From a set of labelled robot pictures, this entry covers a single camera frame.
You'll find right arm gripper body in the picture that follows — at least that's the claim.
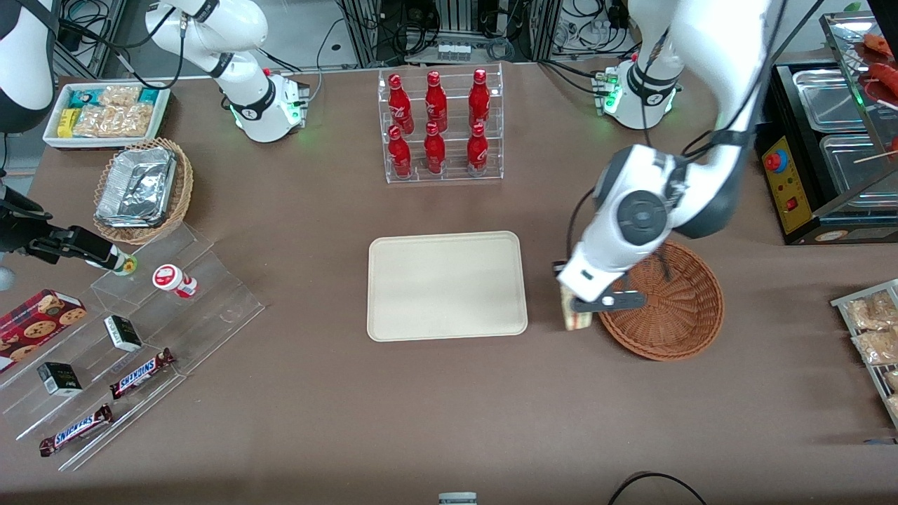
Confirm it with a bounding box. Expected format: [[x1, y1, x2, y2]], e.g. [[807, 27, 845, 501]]
[[0, 209, 69, 265]]

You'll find triangle sandwich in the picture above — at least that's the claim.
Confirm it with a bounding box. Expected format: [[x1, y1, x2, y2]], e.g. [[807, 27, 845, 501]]
[[560, 283, 594, 331]]

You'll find round brown wicker basket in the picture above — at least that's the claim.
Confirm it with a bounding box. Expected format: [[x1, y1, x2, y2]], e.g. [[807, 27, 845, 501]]
[[596, 240, 725, 362]]

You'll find white snack tray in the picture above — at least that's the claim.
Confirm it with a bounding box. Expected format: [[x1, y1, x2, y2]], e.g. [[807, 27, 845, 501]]
[[42, 81, 173, 149]]

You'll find light wicker basket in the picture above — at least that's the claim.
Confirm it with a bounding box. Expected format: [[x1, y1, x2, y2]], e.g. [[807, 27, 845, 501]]
[[93, 137, 195, 246]]

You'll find cream plastic tray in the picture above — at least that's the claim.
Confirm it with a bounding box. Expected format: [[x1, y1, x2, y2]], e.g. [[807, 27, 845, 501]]
[[367, 231, 529, 342]]

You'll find grey snack tray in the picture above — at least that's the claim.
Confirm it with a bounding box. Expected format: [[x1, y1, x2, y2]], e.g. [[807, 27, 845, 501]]
[[830, 279, 898, 430]]

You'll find aluminium foil container stack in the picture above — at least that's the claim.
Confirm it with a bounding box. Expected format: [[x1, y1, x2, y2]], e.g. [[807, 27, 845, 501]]
[[95, 146, 177, 229]]

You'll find red lidded cup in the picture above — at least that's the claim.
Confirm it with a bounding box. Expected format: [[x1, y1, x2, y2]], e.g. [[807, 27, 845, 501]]
[[152, 264, 199, 299]]

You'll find small black box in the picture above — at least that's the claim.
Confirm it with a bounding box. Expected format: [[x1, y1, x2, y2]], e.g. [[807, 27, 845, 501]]
[[36, 362, 83, 398], [104, 315, 143, 353]]

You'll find red tartan cookie box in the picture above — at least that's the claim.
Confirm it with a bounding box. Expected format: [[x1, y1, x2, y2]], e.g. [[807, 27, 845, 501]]
[[0, 289, 88, 372]]

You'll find clear acrylic stepped stand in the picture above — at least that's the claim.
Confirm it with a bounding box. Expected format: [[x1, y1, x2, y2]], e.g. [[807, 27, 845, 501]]
[[0, 221, 266, 472]]

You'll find clear bag of puffed snacks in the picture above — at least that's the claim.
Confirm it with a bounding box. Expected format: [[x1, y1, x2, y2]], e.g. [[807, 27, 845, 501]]
[[74, 105, 152, 138], [98, 84, 141, 108]]

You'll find Snickers chocolate bar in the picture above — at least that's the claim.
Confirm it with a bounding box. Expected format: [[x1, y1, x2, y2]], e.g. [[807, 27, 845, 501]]
[[39, 403, 114, 458], [109, 348, 176, 400]]

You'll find clear acrylic bottle rack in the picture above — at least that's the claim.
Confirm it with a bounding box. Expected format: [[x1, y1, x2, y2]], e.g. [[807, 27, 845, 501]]
[[377, 63, 504, 184]]

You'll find red cola bottle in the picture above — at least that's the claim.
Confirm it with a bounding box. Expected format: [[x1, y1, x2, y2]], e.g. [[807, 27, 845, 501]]
[[388, 125, 413, 178], [469, 68, 491, 128], [424, 122, 446, 175], [425, 70, 448, 133], [388, 73, 415, 134], [467, 123, 489, 175]]

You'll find black glass food warmer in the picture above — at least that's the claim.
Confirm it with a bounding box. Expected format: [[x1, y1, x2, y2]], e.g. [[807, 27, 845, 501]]
[[754, 11, 898, 246]]

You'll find steel warmer pan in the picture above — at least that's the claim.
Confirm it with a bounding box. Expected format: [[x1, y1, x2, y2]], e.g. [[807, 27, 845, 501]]
[[819, 133, 898, 213], [793, 69, 867, 133]]

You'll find black cable loop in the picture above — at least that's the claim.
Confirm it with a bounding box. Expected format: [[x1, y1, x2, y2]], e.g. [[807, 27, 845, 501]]
[[607, 472, 709, 505]]

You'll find metal equipment frame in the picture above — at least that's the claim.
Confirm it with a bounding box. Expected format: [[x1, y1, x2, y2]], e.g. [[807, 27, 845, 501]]
[[337, 0, 562, 67]]

